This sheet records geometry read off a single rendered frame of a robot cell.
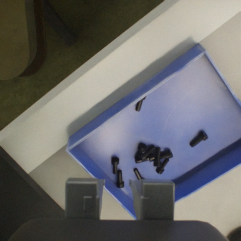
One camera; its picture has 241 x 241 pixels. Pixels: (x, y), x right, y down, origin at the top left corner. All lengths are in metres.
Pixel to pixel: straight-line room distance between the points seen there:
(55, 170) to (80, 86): 0.08
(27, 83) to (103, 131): 1.01
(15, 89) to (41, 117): 1.02
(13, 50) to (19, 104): 0.75
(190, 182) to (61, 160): 0.11
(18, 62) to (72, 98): 0.33
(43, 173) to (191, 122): 0.14
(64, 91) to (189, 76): 0.10
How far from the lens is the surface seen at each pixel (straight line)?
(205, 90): 0.26
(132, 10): 1.16
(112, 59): 0.25
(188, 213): 0.33
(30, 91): 1.28
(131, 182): 0.17
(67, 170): 0.29
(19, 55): 0.57
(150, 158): 0.27
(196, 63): 0.25
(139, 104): 0.25
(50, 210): 0.31
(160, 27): 0.24
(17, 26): 0.56
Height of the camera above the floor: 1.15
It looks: 64 degrees down
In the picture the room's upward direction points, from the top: 178 degrees clockwise
